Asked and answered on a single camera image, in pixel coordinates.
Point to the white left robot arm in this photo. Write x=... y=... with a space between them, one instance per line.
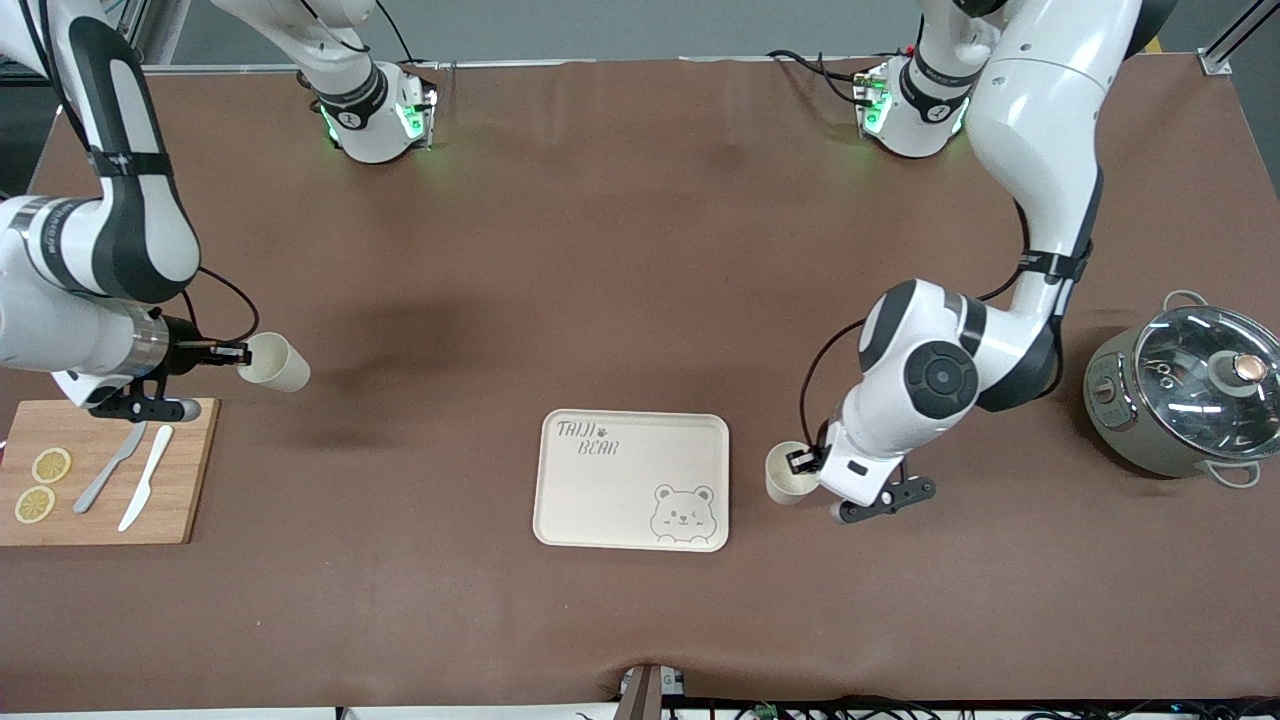
x=1040 y=130

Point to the cream bear print tray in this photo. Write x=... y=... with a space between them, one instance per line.
x=630 y=490

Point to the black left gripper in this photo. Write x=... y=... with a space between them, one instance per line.
x=803 y=461

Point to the brown table mat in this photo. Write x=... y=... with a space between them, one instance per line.
x=640 y=250

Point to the grey-green electric pot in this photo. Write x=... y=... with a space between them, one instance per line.
x=1115 y=420

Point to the glass pot lid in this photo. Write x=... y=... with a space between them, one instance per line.
x=1190 y=390

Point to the metal table clamp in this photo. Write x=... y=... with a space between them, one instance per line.
x=645 y=690

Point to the grey plastic knife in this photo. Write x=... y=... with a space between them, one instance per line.
x=112 y=465

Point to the aluminium frame profile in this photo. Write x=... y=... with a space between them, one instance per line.
x=1215 y=62
x=135 y=30

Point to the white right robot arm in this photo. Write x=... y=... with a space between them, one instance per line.
x=130 y=230

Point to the wooden cutting board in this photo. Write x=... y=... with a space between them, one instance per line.
x=190 y=470

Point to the white plastic cup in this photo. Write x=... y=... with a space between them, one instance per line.
x=278 y=365
x=785 y=485

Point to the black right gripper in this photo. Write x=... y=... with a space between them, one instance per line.
x=184 y=357

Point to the yellow lemon slice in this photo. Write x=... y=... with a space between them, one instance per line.
x=51 y=465
x=35 y=504

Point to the white plastic knife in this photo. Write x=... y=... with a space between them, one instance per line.
x=148 y=475

